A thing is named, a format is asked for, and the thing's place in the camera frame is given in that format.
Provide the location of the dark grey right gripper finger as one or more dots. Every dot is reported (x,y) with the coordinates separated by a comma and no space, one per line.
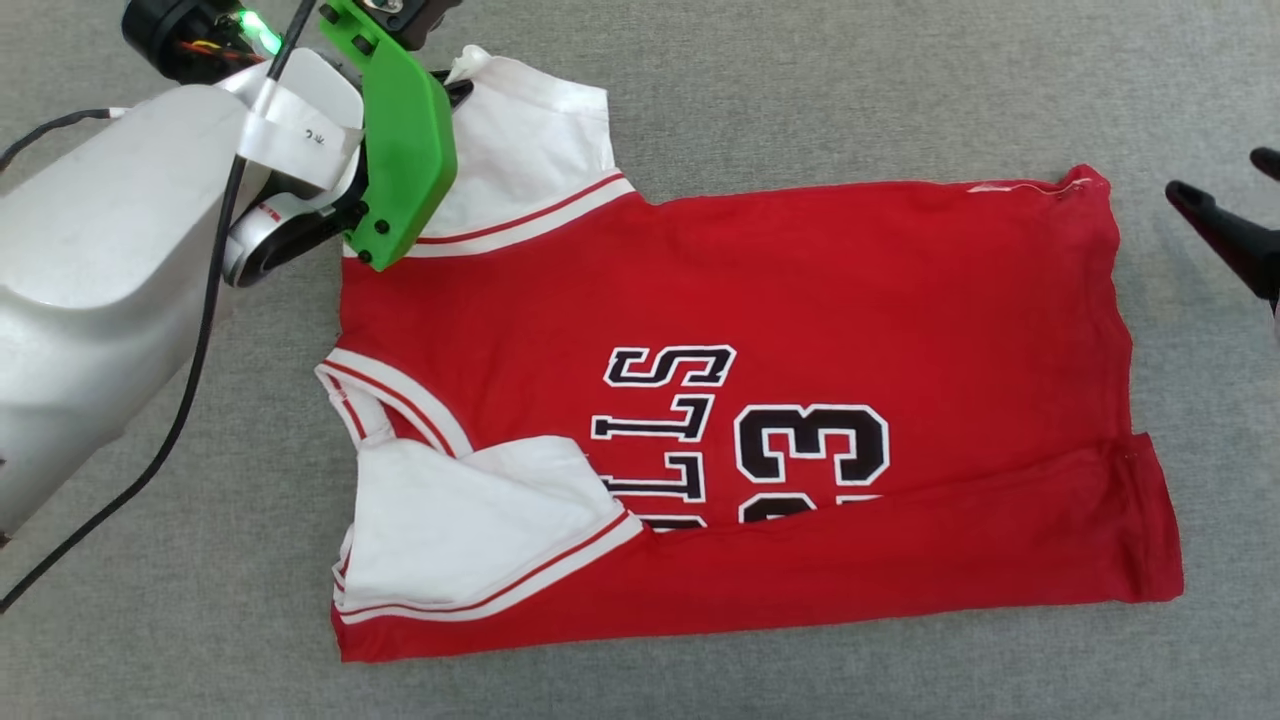
(1268,163)
(1230,235)

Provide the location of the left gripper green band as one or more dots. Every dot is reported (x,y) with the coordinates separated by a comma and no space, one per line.
(405,150)

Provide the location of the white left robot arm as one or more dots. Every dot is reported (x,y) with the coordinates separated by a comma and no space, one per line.
(90,260)

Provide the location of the red Bulls jersey white sleeves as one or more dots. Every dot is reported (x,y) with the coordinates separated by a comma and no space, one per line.
(800,300)

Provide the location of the white tape label strip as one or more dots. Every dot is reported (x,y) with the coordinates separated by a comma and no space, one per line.
(300,135)

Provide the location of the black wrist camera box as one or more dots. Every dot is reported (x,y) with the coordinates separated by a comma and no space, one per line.
(415,20)

